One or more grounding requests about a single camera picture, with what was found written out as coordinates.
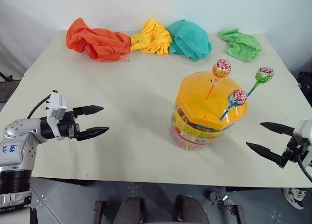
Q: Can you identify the white and black sneaker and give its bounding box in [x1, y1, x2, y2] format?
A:
[283, 187, 307, 210]

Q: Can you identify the brown metal frame piece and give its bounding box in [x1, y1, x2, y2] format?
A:
[94, 200, 111, 224]
[228, 204, 247, 224]

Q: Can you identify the crumpled teal cloth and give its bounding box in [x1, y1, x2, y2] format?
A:
[166, 19, 213, 62]

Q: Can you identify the lollipop with blue stick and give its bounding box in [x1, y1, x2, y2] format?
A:
[218, 89, 249, 122]

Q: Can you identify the crumpled yellow cloth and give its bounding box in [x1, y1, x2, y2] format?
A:
[129, 19, 173, 56]

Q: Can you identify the black caster wheel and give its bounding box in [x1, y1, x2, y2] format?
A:
[206, 189, 230, 205]

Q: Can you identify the black equipment beside table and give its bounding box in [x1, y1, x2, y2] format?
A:
[297, 71, 312, 103]

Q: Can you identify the lollipop with orange stick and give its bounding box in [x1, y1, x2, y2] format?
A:
[205, 58, 233, 100]

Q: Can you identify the dark metal stand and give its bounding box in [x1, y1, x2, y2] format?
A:
[0, 71, 20, 103]

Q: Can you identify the lollipop with green stick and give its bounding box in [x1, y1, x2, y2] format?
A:
[245, 66, 275, 97]

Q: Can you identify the crumpled orange cloth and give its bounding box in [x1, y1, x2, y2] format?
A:
[65, 17, 132, 63]

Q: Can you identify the clear plastic candy jar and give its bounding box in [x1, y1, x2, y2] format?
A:
[169, 107, 229, 152]

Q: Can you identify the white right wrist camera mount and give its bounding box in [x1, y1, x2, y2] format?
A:
[292, 119, 312, 147]

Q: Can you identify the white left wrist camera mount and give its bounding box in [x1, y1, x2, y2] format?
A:
[45, 89, 68, 140]

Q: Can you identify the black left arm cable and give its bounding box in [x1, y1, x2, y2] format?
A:
[26, 93, 52, 120]

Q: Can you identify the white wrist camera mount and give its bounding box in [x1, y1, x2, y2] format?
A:
[292, 119, 312, 147]
[45, 89, 68, 140]

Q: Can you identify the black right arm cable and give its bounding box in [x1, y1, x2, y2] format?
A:
[295, 152, 312, 182]

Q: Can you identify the yellow perforated jar lid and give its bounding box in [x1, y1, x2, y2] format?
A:
[174, 71, 249, 131]

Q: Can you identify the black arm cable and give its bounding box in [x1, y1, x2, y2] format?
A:
[295, 152, 312, 182]
[26, 93, 52, 120]

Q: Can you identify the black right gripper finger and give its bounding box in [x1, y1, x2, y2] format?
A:
[259, 122, 296, 137]
[246, 141, 288, 168]

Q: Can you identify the dark rounded shape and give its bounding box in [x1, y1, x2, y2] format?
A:
[114, 196, 145, 224]
[175, 194, 211, 224]

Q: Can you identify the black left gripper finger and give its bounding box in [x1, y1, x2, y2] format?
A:
[72, 105, 105, 117]
[75, 126, 110, 142]

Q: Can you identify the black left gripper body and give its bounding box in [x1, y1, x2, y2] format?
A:
[58, 109, 81, 139]

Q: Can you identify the crumpled light green cloth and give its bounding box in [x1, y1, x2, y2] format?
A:
[219, 27, 263, 62]

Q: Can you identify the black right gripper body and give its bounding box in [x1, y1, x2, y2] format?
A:
[282, 135, 310, 165]

